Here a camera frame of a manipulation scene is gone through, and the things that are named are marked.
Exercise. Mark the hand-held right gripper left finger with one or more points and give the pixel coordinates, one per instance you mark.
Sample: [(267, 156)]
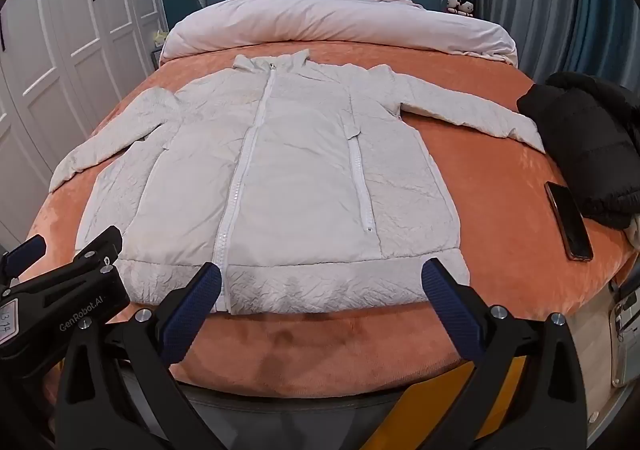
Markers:
[(192, 315)]

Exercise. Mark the black smartphone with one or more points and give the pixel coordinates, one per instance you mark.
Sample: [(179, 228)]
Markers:
[(570, 222)]

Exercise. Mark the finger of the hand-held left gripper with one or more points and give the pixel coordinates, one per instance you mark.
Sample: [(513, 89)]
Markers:
[(107, 247), (25, 252)]

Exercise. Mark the white duvet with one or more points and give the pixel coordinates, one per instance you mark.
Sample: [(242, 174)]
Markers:
[(325, 20)]

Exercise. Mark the white panelled wardrobe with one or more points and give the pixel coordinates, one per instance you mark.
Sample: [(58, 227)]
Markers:
[(65, 55)]

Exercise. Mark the black puffer jacket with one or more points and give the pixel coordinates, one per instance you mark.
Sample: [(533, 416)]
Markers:
[(590, 140)]

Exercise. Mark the pale yellow tissue pack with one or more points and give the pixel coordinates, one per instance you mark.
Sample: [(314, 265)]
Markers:
[(159, 37)]

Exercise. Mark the white puffer jacket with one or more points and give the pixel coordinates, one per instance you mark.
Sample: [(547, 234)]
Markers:
[(300, 170)]

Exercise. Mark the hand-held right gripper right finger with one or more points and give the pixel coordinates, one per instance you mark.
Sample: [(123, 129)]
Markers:
[(450, 305)]

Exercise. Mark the orange plush blanket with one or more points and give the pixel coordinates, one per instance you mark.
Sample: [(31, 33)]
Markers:
[(500, 180)]

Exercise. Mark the black and white stuffed toy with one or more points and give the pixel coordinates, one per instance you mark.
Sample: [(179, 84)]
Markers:
[(453, 2), (466, 7)]

